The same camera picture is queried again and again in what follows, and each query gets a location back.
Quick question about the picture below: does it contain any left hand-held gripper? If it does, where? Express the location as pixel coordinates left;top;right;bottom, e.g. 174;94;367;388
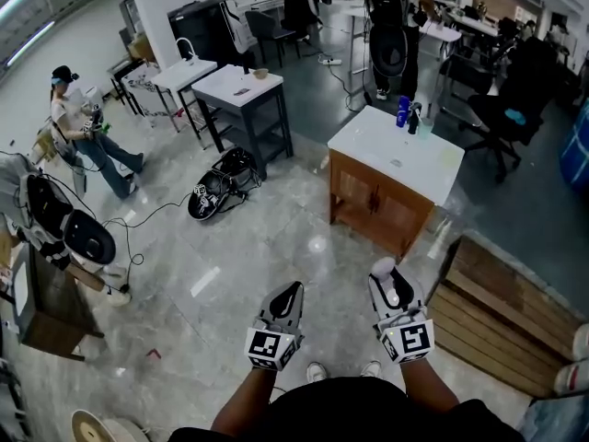
243;281;306;373

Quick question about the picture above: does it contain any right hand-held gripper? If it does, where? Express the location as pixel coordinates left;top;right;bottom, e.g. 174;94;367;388
367;257;436;366

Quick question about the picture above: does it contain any person's right forearm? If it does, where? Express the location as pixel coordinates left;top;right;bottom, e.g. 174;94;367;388
398;355;462;414

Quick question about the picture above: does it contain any person's left forearm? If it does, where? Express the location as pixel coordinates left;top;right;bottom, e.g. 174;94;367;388
210;365;283;437

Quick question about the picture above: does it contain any wooden cabinet with white basin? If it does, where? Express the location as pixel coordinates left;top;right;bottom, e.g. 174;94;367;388
327;104;467;262

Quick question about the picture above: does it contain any wooden slatted crate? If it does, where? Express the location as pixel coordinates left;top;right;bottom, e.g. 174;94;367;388
426;234;586;400

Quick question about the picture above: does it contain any open black backpack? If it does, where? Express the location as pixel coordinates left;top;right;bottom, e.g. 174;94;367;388
187;146;263;223

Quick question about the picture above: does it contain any person's black shirt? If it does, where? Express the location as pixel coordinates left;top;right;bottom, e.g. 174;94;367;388
167;377;526;442

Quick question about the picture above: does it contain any black faucet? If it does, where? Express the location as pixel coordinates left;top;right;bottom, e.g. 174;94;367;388
407;101;424;136

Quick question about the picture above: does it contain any blue bottle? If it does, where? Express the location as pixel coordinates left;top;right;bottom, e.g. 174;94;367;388
396;95;412;129

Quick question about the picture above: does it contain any black office chair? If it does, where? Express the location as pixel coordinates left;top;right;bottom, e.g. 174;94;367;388
440;36;561;184

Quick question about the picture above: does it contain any dark grey white-topped table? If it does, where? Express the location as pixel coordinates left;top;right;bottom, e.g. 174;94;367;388
191;64;295;180

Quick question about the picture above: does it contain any blue barrel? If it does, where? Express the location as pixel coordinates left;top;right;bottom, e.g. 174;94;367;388
558;102;589;194

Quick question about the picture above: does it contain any round beige disc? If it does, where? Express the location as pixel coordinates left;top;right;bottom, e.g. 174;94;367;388
70;409;151;442

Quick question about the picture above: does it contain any dark wooden side table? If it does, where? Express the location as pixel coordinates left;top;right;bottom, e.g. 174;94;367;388
12;244;106;364

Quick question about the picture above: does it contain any white round table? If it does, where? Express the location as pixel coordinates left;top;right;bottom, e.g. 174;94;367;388
416;17;463;119

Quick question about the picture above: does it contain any white basin stand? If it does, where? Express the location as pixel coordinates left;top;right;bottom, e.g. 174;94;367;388
151;57;219;150

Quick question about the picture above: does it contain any dark grey chair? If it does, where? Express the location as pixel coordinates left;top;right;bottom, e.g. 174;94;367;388
244;9;303;69

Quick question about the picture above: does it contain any white curved faucet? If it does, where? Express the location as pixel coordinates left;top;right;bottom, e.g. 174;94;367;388
175;37;198;63

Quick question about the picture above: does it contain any black cabinet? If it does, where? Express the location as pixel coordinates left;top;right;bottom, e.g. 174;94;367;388
167;0;255;69

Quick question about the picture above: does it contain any black floor cable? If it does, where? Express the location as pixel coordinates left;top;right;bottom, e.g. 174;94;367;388
100;191;192;295

